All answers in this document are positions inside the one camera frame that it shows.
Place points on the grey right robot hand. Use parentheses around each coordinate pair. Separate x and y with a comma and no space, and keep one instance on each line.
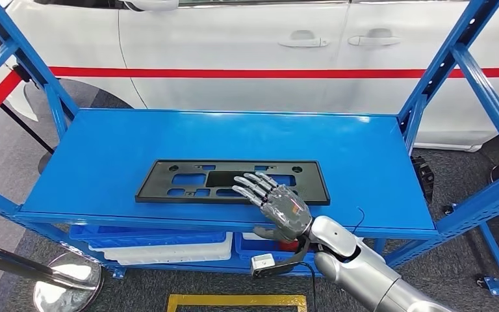
(284,211)

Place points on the black plastic frame part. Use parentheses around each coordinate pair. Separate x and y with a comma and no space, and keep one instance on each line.
(159,189)

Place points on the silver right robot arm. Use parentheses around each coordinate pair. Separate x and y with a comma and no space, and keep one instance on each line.
(361,267)

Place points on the black ribbed part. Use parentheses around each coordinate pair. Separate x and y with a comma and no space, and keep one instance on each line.
(422,178)

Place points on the red item in bin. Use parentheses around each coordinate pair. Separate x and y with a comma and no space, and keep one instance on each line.
(288,246)

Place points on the blue plastic bin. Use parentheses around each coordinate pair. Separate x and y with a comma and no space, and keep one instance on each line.
(249,254)
(146,237)

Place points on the white car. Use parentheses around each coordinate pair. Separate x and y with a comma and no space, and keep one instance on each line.
(232,43)

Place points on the black camera bracket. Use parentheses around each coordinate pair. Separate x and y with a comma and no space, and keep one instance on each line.
(294,260)

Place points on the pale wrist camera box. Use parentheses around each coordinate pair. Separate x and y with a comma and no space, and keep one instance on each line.
(262,263)

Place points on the chrome stanchion post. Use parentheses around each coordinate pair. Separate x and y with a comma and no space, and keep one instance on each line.
(68,284)

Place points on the belt barrier post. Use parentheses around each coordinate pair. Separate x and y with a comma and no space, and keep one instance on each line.
(21,73)

